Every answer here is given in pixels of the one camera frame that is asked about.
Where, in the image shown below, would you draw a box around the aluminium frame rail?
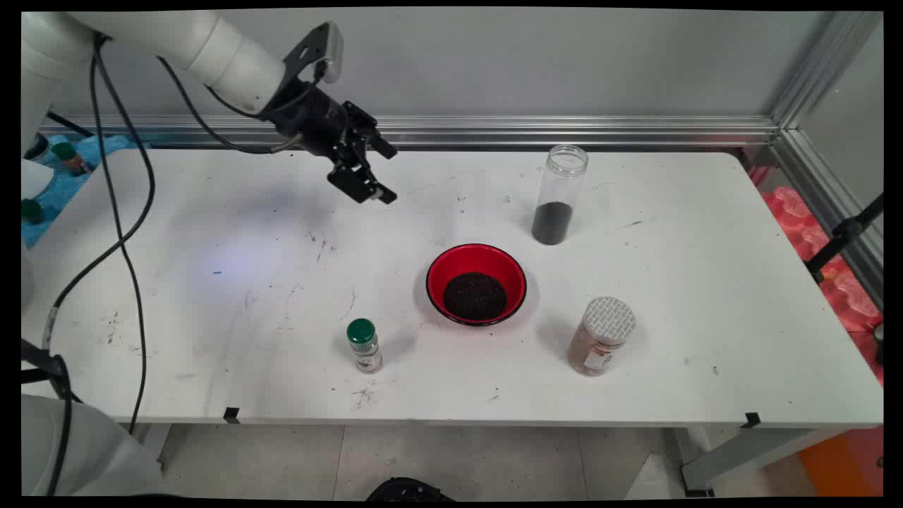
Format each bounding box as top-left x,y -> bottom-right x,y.
772,129 -> 884,308
39,115 -> 780,151

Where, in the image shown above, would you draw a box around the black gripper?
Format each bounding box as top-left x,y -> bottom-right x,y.
262,79 -> 399,206

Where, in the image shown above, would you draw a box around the black cable with white label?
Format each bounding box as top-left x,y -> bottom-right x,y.
42,35 -> 156,353

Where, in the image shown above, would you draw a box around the brown spice jar white lid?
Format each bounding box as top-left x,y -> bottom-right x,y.
566,296 -> 636,377

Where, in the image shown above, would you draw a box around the orange box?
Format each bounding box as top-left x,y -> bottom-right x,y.
797,425 -> 884,497

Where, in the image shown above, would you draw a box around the aluminium frame post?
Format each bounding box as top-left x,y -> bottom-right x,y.
769,11 -> 884,131

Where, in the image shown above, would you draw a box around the small spice bottle green cap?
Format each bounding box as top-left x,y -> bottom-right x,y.
346,318 -> 384,374

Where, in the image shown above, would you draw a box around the green capped bottle red label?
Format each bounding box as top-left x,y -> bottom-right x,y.
53,141 -> 90,176

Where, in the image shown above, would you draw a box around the blue cloth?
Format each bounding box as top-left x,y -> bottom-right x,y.
21,134 -> 142,249

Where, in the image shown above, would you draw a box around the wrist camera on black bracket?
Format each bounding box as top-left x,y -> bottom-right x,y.
281,20 -> 345,96

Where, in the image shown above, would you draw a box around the red plastic bags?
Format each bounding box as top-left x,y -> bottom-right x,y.
748,166 -> 884,385

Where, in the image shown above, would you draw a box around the red bowl with black rim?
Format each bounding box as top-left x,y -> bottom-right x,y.
425,243 -> 528,327

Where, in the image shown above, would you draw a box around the black chair base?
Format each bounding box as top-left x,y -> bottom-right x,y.
367,478 -> 456,503

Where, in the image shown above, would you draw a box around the grey table leg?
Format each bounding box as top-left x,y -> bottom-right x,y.
674,425 -> 847,497
134,423 -> 171,472

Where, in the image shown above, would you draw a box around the black velcro cable strap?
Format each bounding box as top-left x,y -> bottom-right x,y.
21,339 -> 73,404

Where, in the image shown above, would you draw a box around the plain black cable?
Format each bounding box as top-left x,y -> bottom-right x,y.
90,35 -> 293,435

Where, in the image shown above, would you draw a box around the tall clear plastic jar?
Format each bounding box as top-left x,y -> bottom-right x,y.
531,145 -> 590,246

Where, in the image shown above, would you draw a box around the black seeds heap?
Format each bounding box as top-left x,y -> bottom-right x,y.
442,272 -> 509,320

